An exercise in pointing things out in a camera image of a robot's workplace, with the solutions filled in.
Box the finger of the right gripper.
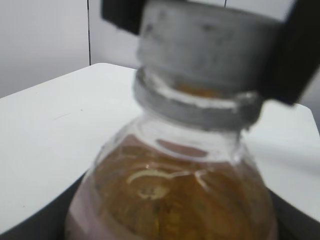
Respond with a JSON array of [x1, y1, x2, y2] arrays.
[[100, 0, 148, 35], [261, 0, 320, 105]]

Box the grey bottle cap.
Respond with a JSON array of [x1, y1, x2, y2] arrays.
[[136, 0, 286, 95]]

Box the oolong tea bottle pink label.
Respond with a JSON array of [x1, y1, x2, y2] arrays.
[[63, 68, 278, 240]]

